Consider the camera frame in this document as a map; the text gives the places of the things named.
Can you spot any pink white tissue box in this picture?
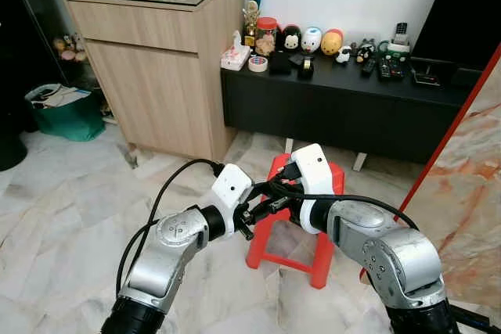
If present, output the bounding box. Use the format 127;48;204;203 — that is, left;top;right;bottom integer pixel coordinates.
221;31;251;71

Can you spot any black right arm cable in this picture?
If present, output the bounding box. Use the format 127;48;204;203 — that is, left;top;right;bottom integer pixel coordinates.
266;181;420;232

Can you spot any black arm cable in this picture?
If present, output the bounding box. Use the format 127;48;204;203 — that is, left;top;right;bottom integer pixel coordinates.
266;181;420;232
116;159;226;296

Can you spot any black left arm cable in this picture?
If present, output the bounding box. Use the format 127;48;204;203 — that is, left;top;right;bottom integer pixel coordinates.
116;159;226;296

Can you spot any black low console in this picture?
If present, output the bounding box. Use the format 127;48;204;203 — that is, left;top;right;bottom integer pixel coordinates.
221;56;482;167

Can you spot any red lidded jar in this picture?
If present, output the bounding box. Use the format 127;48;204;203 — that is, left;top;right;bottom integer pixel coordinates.
255;17;279;57

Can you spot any cordless phone on base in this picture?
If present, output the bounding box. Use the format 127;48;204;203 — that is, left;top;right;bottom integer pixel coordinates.
378;23;412;57

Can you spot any black open tray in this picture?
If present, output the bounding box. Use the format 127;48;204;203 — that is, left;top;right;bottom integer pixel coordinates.
411;56;459;88

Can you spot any black mouse figure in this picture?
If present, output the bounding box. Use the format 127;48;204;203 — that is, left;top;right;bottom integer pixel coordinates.
279;25;303;55

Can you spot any yellow round figure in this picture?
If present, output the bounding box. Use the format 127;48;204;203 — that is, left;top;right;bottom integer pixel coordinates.
321;29;344;56

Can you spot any green bag with papers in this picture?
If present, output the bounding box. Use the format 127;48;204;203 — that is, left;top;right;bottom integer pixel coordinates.
25;84;106;143

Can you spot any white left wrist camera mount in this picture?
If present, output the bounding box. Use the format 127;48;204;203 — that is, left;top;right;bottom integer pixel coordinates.
211;163;254;239

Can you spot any marble top table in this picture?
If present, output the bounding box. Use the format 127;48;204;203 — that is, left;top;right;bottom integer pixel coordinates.
360;45;501;311

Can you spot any white tape roll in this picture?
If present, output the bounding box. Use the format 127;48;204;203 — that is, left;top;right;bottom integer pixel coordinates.
248;56;269;73

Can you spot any black tape dispenser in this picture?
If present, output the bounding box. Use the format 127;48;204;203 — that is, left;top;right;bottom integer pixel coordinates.
297;56;315;81

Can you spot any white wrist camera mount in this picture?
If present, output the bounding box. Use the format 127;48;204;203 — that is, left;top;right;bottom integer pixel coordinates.
211;163;254;239
290;144;336;235

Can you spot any black television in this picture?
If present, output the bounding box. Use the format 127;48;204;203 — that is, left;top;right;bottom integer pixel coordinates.
411;0;501;69

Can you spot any small black box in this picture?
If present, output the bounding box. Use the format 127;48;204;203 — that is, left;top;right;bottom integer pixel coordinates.
269;52;292;77

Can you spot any gold trophy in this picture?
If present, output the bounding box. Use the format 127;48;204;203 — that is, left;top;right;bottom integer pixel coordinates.
241;2;261;47

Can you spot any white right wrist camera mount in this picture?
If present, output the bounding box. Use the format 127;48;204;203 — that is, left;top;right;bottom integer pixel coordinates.
290;144;336;235

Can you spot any black round bin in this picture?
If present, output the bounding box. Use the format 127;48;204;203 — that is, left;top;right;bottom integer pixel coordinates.
0;111;28;172

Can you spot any glass display cabinet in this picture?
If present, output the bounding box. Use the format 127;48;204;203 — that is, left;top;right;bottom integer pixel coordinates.
0;0;118;127

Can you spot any red plastic stool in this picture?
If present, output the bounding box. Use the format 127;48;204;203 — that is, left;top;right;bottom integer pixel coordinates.
245;154;345;289

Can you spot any white round figure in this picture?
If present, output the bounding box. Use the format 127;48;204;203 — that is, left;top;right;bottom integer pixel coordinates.
301;27;323;55

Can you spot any light wooden cabinet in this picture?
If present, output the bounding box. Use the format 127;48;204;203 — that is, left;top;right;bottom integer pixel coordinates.
63;0;247;163

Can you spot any small black figure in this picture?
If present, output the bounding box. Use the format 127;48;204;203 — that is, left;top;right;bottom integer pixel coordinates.
356;39;377;63

